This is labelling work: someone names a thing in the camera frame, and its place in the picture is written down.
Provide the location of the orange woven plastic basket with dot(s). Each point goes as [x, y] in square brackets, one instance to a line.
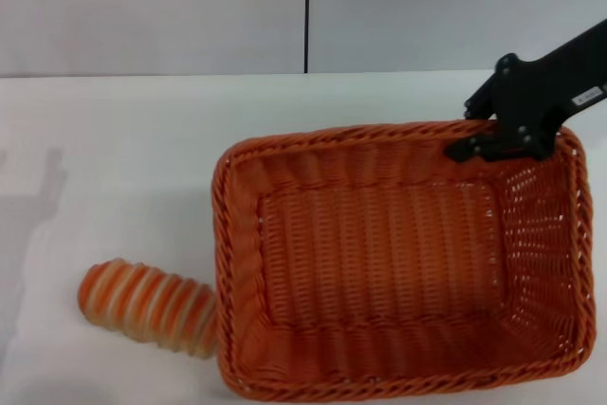
[379, 253]

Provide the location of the black wall panel seam strip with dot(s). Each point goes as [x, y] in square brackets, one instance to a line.
[306, 11]

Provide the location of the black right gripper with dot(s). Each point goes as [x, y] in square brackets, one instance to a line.
[531, 92]

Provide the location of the orange white striped bread roll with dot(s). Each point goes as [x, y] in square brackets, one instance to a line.
[147, 303]

